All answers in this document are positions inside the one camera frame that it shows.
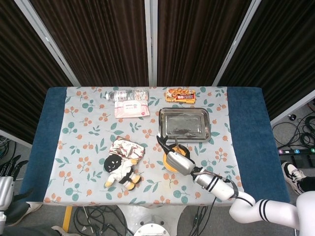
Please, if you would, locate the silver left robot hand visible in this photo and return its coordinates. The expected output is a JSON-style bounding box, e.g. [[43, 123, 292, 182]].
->
[[0, 154, 34, 211]]

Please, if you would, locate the black floor cable bundle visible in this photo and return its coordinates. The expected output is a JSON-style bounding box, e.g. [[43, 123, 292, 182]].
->
[[271, 103, 315, 148], [191, 206, 210, 236], [72, 205, 135, 236]]

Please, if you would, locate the pink wet wipes pack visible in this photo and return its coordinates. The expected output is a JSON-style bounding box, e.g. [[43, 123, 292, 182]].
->
[[114, 99, 150, 119]]

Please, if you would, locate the black power strip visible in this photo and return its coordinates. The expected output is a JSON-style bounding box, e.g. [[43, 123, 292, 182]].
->
[[277, 147, 315, 156]]

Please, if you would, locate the cream round bowl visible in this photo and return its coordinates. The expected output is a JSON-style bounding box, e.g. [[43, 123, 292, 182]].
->
[[162, 144, 191, 173]]

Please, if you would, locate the orange curry box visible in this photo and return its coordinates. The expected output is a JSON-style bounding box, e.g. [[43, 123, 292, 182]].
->
[[165, 88, 198, 105]]

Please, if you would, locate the yellow floor tape strip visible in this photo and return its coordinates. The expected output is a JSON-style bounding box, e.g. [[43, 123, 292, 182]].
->
[[62, 206, 73, 232]]

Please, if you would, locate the person dark trouser leg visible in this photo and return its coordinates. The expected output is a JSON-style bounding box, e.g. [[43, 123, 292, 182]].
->
[[0, 223, 62, 236], [298, 176, 315, 194]]

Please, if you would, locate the black plush doll white robe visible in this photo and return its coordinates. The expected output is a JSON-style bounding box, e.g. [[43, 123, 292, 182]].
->
[[103, 154, 143, 191]]

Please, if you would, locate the silver foil snack bag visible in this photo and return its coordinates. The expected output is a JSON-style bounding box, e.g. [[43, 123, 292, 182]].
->
[[109, 135, 147, 163]]

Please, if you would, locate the dark corrugated partition panel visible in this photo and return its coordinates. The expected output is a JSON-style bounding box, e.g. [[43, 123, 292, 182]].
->
[[216, 0, 315, 125], [29, 0, 151, 87], [0, 0, 80, 148], [157, 0, 252, 87]]

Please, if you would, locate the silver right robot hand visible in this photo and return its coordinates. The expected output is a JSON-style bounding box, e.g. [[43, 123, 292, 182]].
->
[[156, 134, 197, 176]]

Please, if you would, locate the black and white sneaker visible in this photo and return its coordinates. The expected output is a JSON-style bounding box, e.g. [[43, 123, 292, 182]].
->
[[281, 161, 308, 195]]

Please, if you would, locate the dark shoe white sole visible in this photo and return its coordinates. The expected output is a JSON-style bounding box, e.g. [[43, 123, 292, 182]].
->
[[4, 202, 43, 226]]

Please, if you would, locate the rectangular steel tray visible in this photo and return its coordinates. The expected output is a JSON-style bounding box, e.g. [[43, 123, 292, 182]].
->
[[157, 107, 213, 144]]

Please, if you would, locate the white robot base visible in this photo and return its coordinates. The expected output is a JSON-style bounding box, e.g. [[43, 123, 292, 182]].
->
[[133, 222, 172, 236]]

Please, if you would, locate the blue table cover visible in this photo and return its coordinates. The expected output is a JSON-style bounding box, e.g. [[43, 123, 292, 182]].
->
[[17, 86, 291, 205]]

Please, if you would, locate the floral print tablecloth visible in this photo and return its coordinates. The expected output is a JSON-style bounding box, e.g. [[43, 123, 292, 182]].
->
[[43, 86, 247, 206]]

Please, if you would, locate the clear plastic water bottle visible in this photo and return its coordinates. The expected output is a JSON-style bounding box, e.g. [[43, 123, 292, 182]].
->
[[105, 89, 150, 102]]

